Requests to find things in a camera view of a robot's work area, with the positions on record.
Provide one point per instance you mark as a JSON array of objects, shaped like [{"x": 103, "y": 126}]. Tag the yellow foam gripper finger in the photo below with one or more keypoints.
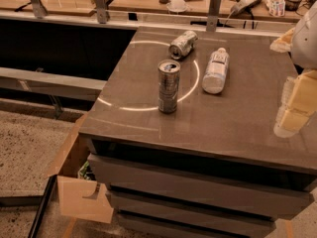
[
  {"x": 298, "y": 104},
  {"x": 283, "y": 43}
]

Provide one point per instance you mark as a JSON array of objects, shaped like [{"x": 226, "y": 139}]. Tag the clear plastic water bottle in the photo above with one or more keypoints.
[{"x": 216, "y": 71}]

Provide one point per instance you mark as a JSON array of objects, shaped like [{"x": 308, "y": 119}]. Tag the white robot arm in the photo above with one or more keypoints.
[{"x": 304, "y": 42}]

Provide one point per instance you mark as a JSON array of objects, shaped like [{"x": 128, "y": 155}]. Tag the lying silver soda can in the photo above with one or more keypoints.
[{"x": 181, "y": 46}]

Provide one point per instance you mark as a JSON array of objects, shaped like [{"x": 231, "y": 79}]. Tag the tall standing energy drink can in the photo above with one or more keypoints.
[{"x": 168, "y": 82}]

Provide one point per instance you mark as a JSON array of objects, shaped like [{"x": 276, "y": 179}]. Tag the colourful printed mug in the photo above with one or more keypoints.
[{"x": 276, "y": 7}]

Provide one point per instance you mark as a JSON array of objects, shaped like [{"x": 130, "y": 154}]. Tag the black mesh cup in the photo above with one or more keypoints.
[{"x": 292, "y": 5}]

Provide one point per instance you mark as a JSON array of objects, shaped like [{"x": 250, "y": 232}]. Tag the grey handheld device on desk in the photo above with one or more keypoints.
[{"x": 242, "y": 5}]

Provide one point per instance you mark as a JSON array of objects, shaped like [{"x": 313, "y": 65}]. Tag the grey drawer cabinet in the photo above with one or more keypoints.
[{"x": 213, "y": 168}]

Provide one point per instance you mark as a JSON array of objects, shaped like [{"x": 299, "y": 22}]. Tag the white bowl on desk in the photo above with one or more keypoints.
[{"x": 176, "y": 6}]

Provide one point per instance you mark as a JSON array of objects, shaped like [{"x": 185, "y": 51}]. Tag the open cardboard box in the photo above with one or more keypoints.
[{"x": 78, "y": 197}]

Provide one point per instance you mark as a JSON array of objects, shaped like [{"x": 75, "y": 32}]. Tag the metal bracket post right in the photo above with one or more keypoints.
[{"x": 212, "y": 17}]

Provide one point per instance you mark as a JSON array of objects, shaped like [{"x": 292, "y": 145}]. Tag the metal bracket post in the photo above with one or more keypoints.
[
  {"x": 212, "y": 17},
  {"x": 39, "y": 9},
  {"x": 101, "y": 11}
]

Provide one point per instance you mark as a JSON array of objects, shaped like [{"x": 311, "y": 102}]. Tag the metal bracket post middle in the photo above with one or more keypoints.
[{"x": 101, "y": 11}]

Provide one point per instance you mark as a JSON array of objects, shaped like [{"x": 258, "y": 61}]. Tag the metal bracket post left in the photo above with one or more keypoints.
[{"x": 39, "y": 9}]

